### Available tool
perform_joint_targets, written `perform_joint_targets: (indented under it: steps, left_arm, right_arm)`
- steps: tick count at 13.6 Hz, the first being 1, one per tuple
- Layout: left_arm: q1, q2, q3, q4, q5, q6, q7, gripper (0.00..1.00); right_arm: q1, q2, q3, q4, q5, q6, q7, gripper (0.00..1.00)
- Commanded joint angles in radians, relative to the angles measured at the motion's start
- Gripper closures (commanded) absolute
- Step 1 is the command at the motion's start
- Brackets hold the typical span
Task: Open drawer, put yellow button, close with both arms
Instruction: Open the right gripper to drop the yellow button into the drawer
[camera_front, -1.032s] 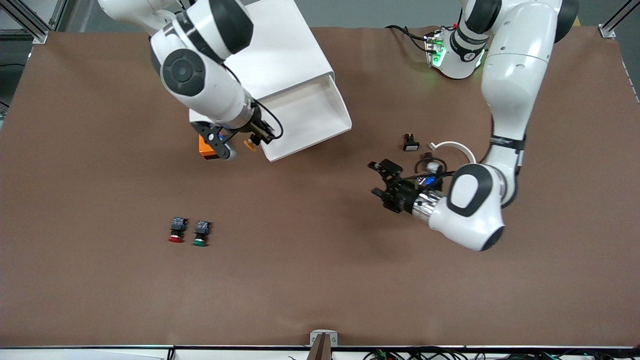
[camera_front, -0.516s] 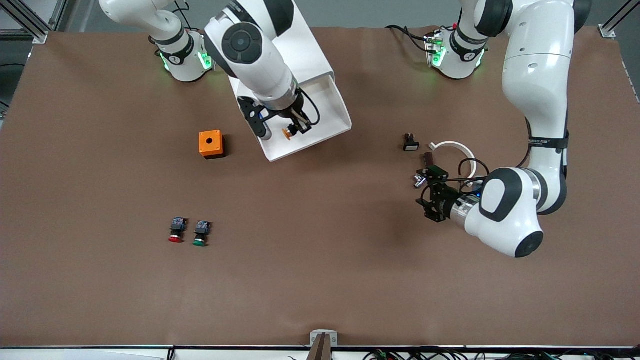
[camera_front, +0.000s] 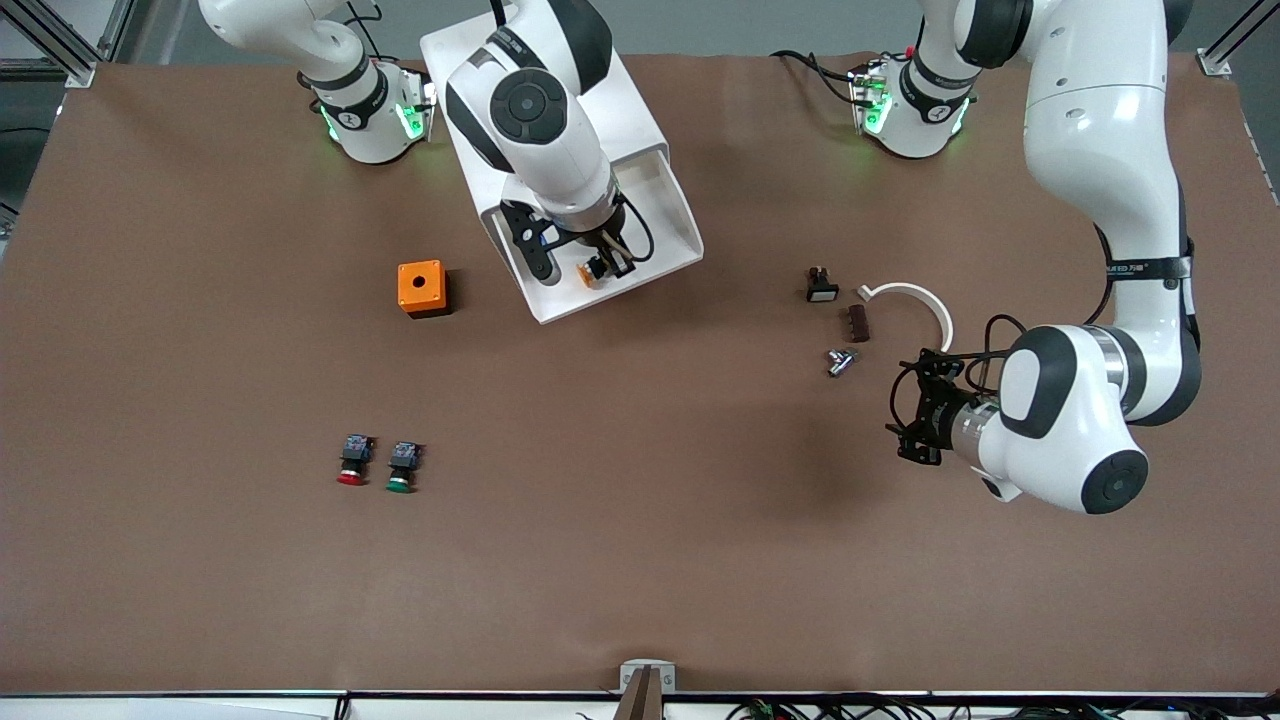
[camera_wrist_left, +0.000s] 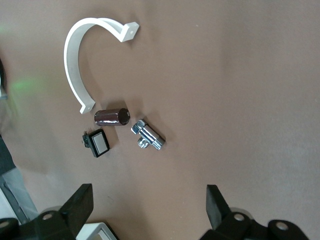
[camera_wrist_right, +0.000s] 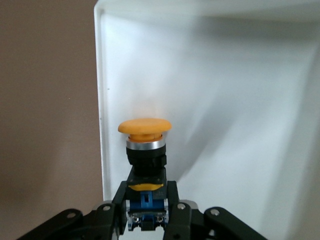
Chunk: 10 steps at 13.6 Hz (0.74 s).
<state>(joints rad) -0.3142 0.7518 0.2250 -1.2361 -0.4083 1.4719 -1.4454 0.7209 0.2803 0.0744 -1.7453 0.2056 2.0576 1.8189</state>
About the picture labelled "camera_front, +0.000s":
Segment orange button box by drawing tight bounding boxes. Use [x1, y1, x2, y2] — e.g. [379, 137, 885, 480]
[397, 260, 452, 319]

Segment green push button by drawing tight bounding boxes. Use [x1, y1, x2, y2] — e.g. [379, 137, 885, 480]
[385, 440, 425, 494]

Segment red push button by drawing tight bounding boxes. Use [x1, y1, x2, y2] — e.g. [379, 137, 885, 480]
[336, 433, 376, 488]

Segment white curved plastic clamp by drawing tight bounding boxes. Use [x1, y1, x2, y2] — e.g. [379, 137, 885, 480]
[857, 282, 955, 353]

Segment brown angled bar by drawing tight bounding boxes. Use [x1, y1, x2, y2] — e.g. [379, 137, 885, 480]
[612, 668, 664, 720]

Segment black arm base cable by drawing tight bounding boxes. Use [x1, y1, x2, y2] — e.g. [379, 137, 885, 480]
[770, 48, 869, 109]

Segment grey table edge bracket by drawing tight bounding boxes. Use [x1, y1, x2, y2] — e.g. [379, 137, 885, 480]
[618, 659, 677, 694]

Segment aluminium corner bracket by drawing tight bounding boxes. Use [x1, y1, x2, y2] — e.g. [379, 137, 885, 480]
[1196, 0, 1280, 79]

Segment aluminium frame post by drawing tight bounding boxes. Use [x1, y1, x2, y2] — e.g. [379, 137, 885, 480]
[0, 0, 137, 89]

